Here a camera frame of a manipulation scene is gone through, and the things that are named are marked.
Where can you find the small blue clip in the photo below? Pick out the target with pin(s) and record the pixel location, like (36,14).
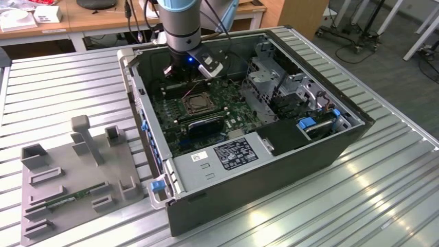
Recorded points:
(143,125)
(335,113)

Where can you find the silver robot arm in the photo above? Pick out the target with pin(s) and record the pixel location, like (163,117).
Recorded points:
(182,31)

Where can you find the blue disk carrier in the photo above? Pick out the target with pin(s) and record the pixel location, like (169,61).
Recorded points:
(305,123)

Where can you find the green motherboard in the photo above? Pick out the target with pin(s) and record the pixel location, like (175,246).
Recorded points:
(237,108)

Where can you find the blue case latch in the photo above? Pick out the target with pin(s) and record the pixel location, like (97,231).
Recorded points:
(158,186)

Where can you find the red packet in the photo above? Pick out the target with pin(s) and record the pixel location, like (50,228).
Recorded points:
(40,2)

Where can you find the black wheeled stand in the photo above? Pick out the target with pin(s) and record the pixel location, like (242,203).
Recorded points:
(371,18)

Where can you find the metal drive cage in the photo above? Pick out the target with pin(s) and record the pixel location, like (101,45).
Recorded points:
(265,77)

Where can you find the CPU socket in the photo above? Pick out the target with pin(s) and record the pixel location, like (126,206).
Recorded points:
(206,112)

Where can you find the metal locking lever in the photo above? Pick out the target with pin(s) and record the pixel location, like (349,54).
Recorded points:
(194,89)

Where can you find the green RAM stick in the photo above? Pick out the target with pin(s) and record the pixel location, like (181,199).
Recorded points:
(201,118)
(64,200)

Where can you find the white printed box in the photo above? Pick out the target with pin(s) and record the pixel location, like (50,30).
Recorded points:
(48,14)

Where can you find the black round base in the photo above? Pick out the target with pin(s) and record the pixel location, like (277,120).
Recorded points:
(97,3)

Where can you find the black PC case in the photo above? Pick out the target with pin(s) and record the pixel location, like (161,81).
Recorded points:
(257,200)

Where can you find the black plastic shroud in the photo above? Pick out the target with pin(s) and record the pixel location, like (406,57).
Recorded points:
(281,139)

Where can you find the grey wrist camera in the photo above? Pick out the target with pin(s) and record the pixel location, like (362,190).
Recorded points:
(211,68)

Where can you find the grey power supply unit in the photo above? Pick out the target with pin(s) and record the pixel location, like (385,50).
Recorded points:
(202,172)

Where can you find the white foam box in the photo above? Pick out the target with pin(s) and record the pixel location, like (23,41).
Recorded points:
(18,24)

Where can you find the wooden cabinet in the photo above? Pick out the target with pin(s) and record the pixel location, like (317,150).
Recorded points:
(302,15)

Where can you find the grey parts rack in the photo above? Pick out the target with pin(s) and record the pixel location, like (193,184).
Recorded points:
(68,177)

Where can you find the white table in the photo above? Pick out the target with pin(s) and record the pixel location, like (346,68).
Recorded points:
(410,54)

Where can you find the wooden desk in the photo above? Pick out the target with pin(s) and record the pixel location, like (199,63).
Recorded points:
(103,18)

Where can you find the silver chipset heatsink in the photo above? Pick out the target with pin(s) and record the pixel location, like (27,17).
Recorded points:
(237,133)

